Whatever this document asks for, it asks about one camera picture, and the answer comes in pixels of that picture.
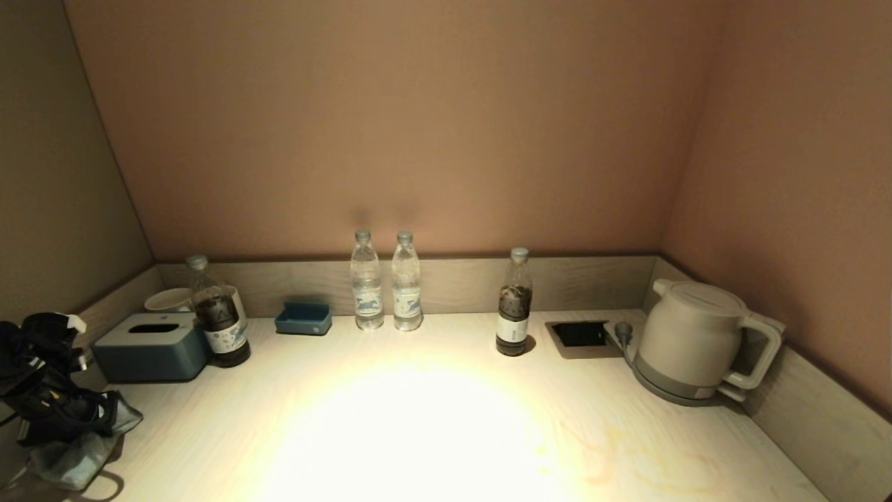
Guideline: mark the clear water bottle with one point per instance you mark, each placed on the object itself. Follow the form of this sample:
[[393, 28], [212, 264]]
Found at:
[[406, 289], [366, 289]]

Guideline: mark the beige electric kettle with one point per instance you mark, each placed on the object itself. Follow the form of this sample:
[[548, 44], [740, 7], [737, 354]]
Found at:
[[686, 335]]

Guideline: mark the dark drink bottle patterned label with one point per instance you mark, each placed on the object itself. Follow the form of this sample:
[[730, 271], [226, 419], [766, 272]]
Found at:
[[219, 321]]

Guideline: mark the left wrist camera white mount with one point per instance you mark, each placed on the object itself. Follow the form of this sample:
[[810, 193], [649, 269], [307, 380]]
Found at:
[[49, 335]]

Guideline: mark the recessed black power socket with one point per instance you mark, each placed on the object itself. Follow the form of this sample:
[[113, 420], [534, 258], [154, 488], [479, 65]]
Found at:
[[580, 336]]

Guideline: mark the grey power plug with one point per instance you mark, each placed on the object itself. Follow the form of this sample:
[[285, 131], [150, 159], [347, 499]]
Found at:
[[623, 331]]

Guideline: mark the light blue-grey cleaning cloth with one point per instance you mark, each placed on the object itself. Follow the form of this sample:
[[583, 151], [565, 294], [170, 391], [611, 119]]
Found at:
[[77, 464]]

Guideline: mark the white ceramic cup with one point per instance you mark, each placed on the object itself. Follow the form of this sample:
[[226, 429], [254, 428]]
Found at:
[[167, 300]]

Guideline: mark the dark tea bottle white label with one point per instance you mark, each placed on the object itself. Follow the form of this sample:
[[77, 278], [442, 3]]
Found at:
[[513, 314]]

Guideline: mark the blue-grey tissue box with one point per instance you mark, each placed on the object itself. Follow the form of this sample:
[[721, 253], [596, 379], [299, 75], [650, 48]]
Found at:
[[150, 352]]

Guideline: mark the small blue tray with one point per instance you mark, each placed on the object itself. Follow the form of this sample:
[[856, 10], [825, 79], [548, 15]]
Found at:
[[303, 321]]

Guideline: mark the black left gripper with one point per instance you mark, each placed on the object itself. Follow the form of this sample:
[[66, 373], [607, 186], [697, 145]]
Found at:
[[70, 415]]

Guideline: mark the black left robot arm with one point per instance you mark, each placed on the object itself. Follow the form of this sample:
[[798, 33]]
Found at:
[[8, 352]]

